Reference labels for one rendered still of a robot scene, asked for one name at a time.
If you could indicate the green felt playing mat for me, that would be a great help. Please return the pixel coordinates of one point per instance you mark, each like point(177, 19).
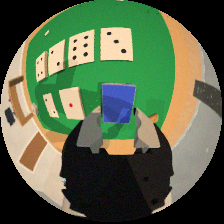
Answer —
point(152, 70)

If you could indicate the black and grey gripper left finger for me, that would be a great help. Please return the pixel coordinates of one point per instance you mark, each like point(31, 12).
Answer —
point(85, 138)

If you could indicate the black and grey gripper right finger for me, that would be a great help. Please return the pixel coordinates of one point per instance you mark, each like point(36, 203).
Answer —
point(151, 139)

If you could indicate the orange domino tile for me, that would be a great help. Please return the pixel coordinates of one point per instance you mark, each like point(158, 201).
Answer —
point(154, 118)

